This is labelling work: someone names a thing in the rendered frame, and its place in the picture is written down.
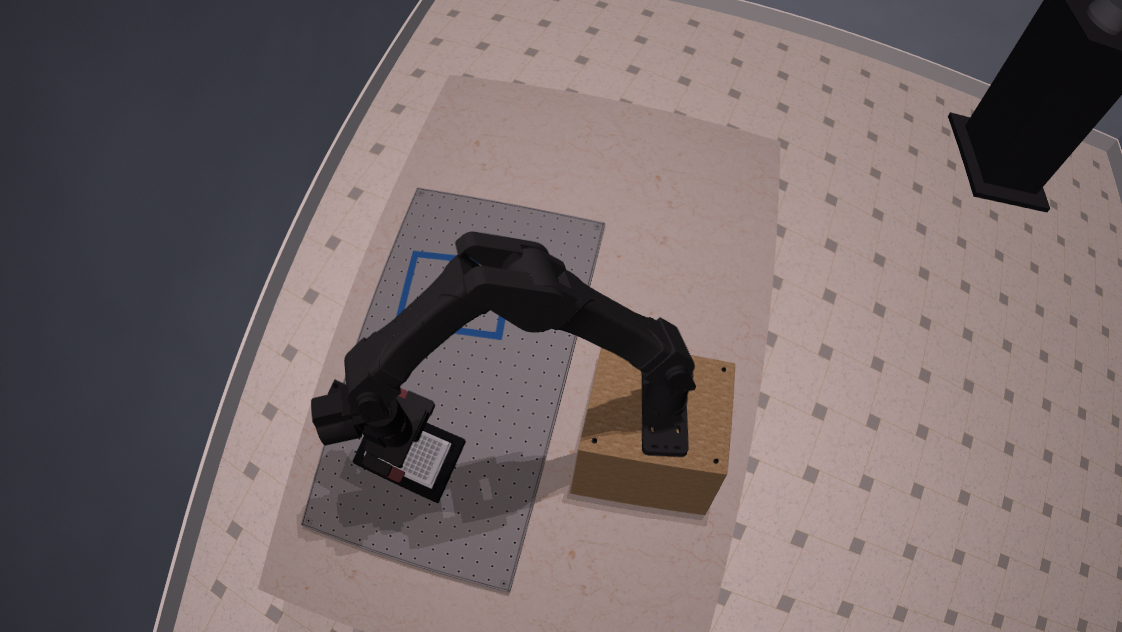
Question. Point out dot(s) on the blue tape outline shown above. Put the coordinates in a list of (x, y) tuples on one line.
[(463, 331)]

